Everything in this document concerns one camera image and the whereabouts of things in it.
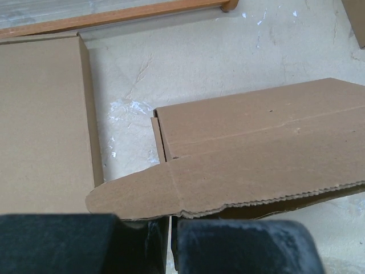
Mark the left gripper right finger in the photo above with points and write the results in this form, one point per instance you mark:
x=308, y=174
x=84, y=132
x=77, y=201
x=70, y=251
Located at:
x=243, y=246

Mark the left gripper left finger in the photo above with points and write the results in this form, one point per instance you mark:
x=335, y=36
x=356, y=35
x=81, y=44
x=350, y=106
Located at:
x=82, y=243

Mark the small closed cardboard box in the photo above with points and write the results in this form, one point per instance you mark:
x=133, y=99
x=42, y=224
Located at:
x=50, y=151

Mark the large closed cardboard box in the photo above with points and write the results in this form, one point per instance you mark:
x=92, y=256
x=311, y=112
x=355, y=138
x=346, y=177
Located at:
x=355, y=11

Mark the wooden rack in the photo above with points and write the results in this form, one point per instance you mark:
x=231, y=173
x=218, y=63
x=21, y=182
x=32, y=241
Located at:
x=116, y=16

